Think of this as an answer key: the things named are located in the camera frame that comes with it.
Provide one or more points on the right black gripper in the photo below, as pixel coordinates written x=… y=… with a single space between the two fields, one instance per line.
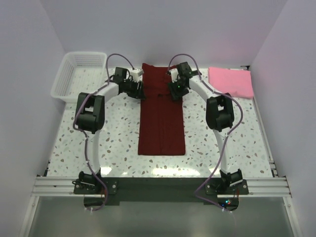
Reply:
x=175 y=93

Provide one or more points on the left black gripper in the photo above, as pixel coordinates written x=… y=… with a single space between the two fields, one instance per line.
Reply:
x=138 y=93

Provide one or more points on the dark red t shirt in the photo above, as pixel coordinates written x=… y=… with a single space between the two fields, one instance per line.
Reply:
x=161 y=130

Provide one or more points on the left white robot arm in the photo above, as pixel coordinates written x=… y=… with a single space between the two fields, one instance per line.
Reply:
x=90 y=111

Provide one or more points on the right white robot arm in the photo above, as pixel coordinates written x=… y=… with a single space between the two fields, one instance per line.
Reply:
x=219 y=118

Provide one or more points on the white plastic basket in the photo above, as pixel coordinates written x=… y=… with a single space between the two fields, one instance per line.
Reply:
x=79 y=71

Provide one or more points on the folded pink t shirt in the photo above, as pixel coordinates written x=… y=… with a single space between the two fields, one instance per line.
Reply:
x=237 y=83

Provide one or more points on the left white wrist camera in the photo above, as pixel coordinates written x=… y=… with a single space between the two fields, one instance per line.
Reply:
x=137 y=74

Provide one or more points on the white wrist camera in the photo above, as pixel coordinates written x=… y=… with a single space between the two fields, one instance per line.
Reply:
x=174 y=74
x=137 y=74

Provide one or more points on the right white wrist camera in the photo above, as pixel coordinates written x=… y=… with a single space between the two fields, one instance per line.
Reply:
x=174 y=74

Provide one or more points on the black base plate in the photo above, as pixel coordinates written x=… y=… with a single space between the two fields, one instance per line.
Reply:
x=113 y=191

